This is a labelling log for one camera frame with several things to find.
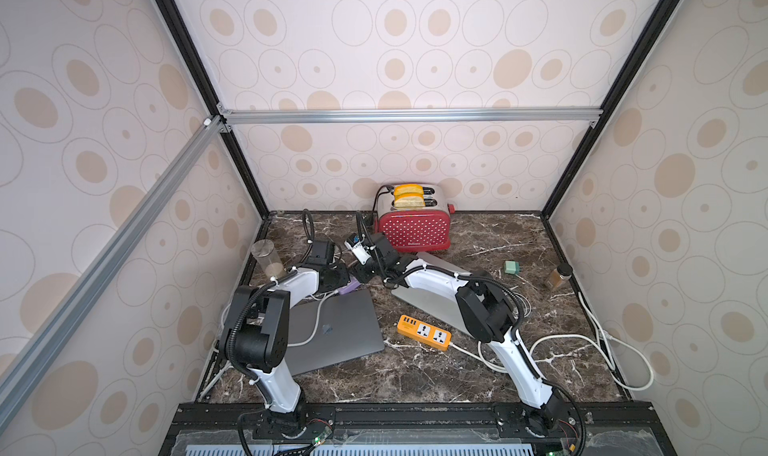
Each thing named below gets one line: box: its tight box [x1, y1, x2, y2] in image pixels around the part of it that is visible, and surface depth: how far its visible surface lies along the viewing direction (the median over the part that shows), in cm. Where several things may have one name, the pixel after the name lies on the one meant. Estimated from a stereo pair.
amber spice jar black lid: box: [544, 263, 573, 289], surface depth 94 cm
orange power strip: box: [397, 314, 453, 352], surface depth 88 cm
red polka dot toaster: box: [374, 183, 456, 253], surface depth 101 cm
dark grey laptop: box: [288, 288, 385, 376], surface depth 92 cm
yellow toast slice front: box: [394, 196, 425, 209], surface depth 99 cm
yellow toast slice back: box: [394, 183, 424, 195], surface depth 100 cm
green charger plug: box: [504, 260, 520, 274], surface depth 103 cm
